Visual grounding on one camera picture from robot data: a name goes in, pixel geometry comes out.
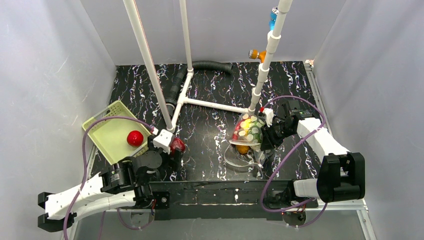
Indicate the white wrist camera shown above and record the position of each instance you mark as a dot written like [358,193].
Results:
[267,114]
[163,139]

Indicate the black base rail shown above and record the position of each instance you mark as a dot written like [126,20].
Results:
[210,200]

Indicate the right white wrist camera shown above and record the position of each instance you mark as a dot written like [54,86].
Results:
[267,114]

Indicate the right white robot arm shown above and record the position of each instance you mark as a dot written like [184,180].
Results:
[342,173]

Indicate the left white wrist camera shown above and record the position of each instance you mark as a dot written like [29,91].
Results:
[163,139]

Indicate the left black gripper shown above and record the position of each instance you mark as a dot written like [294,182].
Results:
[171,153]

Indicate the light green plastic basket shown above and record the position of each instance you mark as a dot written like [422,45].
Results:
[110,136]

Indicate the dark red fake fruit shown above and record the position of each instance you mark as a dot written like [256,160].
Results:
[177,145]

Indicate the blue clamp knob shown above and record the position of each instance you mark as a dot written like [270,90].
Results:
[273,16]

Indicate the red fake apple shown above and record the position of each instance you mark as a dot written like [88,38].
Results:
[135,138]

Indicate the clear polka dot zip bag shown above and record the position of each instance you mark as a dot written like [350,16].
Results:
[248,132]

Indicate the white PVC pipe frame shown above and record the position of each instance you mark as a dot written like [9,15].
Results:
[171,106]

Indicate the orange clamp knob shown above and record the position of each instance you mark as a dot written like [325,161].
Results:
[254,54]

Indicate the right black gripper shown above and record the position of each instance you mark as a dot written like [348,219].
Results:
[268,135]

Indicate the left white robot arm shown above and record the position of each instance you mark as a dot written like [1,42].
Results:
[125,184]

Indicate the orange fake fruit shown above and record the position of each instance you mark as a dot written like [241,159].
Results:
[242,149]

